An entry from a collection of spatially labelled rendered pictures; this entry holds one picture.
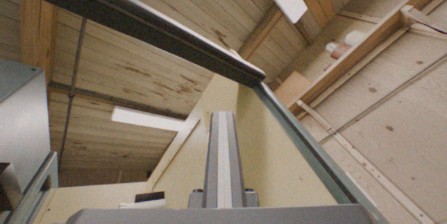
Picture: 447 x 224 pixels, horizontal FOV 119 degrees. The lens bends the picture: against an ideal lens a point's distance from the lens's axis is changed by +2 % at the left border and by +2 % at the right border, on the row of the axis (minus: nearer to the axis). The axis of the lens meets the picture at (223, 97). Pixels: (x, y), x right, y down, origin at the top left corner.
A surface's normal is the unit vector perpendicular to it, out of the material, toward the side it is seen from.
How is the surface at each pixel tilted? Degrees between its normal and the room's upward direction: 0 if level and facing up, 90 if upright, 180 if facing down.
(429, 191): 90
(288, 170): 90
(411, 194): 90
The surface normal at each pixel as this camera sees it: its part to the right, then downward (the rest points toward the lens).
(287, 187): -0.80, -0.25
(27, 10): 0.29, 0.64
